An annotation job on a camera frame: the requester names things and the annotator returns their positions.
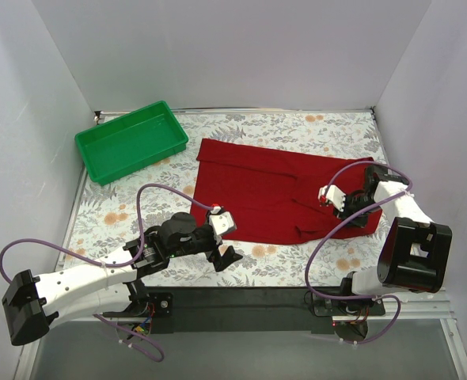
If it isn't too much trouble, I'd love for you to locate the red t shirt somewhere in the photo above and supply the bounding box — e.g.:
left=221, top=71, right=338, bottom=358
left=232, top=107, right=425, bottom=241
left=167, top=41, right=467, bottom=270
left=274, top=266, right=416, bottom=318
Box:
left=194, top=139, right=367, bottom=245

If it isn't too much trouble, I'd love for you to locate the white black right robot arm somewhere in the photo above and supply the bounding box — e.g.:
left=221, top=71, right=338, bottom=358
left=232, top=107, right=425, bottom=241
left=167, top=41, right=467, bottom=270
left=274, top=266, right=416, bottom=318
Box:
left=319, top=165, right=452, bottom=315

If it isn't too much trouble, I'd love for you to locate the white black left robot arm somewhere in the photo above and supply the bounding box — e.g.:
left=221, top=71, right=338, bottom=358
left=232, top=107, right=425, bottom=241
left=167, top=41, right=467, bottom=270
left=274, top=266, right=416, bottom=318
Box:
left=2, top=210, right=242, bottom=346

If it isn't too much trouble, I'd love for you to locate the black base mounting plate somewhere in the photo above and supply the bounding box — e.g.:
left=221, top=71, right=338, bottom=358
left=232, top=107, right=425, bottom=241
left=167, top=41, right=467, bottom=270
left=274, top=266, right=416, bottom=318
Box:
left=130, top=286, right=385, bottom=345

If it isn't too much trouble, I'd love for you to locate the floral patterned table mat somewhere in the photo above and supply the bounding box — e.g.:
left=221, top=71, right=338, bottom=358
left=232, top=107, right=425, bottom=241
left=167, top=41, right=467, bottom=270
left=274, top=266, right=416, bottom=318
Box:
left=57, top=112, right=390, bottom=287

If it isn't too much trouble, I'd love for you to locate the green plastic tray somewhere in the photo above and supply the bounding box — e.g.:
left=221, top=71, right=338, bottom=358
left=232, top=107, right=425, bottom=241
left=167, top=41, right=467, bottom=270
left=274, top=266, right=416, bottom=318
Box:
left=75, top=101, right=188, bottom=185

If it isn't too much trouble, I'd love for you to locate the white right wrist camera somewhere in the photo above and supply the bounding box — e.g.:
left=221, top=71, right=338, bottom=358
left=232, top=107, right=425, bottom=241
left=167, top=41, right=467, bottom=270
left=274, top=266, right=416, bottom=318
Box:
left=318, top=184, right=346, bottom=211

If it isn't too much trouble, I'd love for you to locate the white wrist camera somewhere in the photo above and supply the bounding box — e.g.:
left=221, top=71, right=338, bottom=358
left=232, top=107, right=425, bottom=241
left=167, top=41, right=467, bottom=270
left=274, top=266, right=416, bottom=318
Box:
left=318, top=184, right=346, bottom=211
left=207, top=204, right=237, bottom=237

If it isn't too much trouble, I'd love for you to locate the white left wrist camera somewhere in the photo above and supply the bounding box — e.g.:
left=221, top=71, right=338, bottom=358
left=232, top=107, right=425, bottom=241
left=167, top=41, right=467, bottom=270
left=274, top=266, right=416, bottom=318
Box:
left=207, top=204, right=237, bottom=237

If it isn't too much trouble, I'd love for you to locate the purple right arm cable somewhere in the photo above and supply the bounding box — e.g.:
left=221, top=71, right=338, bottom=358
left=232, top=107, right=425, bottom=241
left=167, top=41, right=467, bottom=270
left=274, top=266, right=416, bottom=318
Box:
left=305, top=161, right=413, bottom=346

